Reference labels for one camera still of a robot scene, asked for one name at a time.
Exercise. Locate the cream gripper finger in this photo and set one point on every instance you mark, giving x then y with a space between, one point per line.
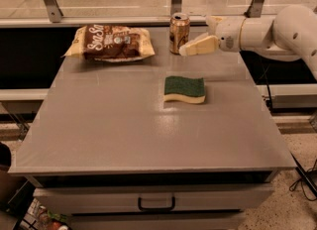
212 23
201 45

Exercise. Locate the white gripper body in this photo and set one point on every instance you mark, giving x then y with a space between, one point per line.
229 34

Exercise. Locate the orange soda can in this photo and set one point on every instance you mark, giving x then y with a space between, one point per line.
178 31

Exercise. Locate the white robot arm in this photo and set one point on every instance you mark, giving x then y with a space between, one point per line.
287 36

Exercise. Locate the green yellow sponge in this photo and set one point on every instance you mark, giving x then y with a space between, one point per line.
184 89

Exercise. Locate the brown snack bag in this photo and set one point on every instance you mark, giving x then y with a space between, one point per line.
111 43

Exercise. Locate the grey cabinet drawer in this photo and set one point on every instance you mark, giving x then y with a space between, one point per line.
120 199

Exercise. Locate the dark round object left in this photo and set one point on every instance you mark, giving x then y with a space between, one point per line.
5 157

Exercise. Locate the colourful items on floor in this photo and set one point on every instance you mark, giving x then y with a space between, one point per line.
38 217

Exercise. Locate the black drawer handle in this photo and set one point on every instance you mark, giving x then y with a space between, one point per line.
155 205

